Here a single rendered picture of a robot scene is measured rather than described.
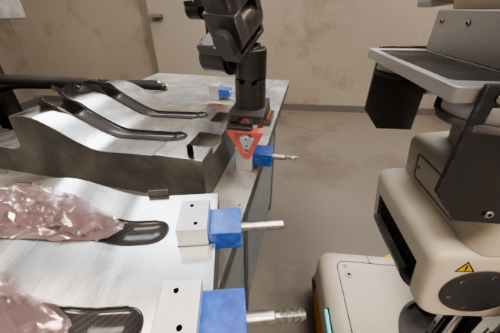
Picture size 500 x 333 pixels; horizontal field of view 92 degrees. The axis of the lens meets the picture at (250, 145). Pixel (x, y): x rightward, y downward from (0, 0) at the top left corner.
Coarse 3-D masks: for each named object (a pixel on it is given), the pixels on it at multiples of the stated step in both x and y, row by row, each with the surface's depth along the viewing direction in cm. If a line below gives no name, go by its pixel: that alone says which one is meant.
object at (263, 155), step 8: (248, 144) 51; (256, 152) 50; (264, 152) 50; (272, 152) 51; (240, 160) 51; (248, 160) 51; (256, 160) 51; (264, 160) 50; (272, 160) 53; (296, 160) 51; (240, 168) 52; (248, 168) 52
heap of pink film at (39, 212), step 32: (0, 192) 26; (32, 192) 28; (64, 192) 31; (0, 224) 26; (32, 224) 26; (64, 224) 27; (96, 224) 29; (0, 288) 20; (0, 320) 19; (32, 320) 20; (64, 320) 21
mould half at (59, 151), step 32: (96, 96) 55; (32, 128) 44; (64, 128) 44; (160, 128) 50; (192, 128) 49; (224, 128) 49; (0, 160) 51; (32, 160) 49; (64, 160) 46; (96, 160) 44; (128, 160) 43; (160, 160) 41; (192, 160) 39; (224, 160) 51; (192, 192) 43
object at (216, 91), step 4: (212, 84) 91; (216, 84) 91; (220, 84) 91; (212, 88) 90; (216, 88) 89; (220, 88) 90; (224, 88) 90; (228, 88) 90; (212, 92) 90; (216, 92) 90; (220, 92) 90; (224, 92) 90; (228, 92) 89; (232, 92) 91; (212, 96) 91; (216, 96) 91; (220, 96) 91; (224, 96) 90; (228, 96) 90
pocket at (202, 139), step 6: (204, 132) 48; (198, 138) 48; (204, 138) 48; (210, 138) 48; (216, 138) 48; (192, 144) 45; (198, 144) 48; (204, 144) 49; (210, 144) 49; (216, 144) 48
